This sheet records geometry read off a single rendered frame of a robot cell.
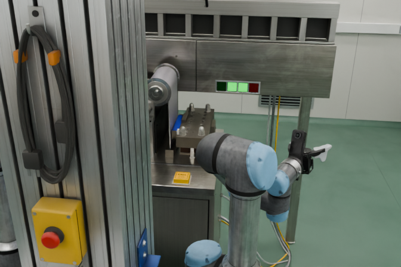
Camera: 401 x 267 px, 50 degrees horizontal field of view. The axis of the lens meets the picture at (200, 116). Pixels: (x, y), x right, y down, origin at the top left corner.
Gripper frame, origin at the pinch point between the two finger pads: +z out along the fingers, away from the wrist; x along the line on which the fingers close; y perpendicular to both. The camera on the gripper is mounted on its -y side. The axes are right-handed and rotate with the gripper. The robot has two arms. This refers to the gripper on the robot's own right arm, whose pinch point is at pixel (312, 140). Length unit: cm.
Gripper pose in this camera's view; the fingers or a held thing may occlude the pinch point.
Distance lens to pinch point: 170.1
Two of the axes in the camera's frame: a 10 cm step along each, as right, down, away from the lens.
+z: 5.6, -3.2, 7.7
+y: 1.0, 9.4, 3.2
